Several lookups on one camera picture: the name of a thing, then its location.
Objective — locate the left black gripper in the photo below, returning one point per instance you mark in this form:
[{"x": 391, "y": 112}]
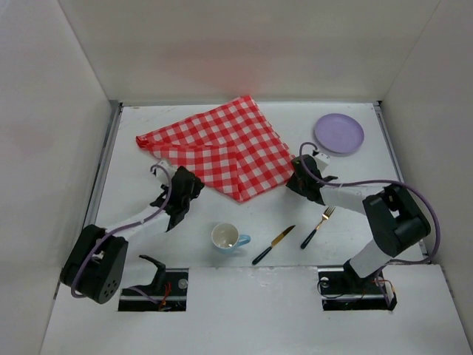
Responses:
[{"x": 177, "y": 208}]

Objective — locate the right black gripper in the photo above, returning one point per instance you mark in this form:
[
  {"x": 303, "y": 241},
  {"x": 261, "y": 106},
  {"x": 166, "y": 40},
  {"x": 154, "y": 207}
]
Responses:
[{"x": 308, "y": 190}]

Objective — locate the red white checkered cloth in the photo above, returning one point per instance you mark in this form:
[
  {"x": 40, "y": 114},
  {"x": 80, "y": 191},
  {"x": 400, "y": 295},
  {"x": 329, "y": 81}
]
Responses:
[{"x": 231, "y": 148}]

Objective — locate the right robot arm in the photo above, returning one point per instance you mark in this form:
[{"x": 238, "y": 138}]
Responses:
[{"x": 395, "y": 219}]

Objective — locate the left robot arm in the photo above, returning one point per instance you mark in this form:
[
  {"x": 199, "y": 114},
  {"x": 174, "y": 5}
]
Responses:
[{"x": 95, "y": 266}]

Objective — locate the lilac plastic plate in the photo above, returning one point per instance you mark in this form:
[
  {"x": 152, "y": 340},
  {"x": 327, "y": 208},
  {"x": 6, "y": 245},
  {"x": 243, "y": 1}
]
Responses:
[{"x": 339, "y": 133}]

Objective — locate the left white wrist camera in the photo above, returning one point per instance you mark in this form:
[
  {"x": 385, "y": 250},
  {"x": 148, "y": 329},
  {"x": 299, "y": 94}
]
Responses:
[{"x": 163, "y": 170}]

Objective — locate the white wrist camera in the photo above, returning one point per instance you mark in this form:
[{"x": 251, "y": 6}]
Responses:
[
  {"x": 322, "y": 160},
  {"x": 163, "y": 170}
]

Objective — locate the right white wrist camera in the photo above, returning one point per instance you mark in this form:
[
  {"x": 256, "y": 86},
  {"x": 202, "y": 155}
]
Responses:
[{"x": 322, "y": 160}]

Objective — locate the gold fork dark handle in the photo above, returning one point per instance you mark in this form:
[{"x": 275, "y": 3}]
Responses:
[{"x": 325, "y": 216}]

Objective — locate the gold knife dark handle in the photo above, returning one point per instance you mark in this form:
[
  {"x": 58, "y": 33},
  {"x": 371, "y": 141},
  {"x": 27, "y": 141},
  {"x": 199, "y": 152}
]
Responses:
[{"x": 273, "y": 243}]

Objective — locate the white mug blue handle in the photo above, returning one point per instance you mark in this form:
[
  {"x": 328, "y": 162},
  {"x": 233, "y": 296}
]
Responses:
[{"x": 226, "y": 238}]

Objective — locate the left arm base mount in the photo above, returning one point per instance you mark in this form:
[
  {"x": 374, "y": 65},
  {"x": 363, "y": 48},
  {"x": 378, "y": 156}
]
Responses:
[{"x": 150, "y": 286}]

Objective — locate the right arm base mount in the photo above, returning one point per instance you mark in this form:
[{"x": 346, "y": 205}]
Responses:
[{"x": 339, "y": 293}]

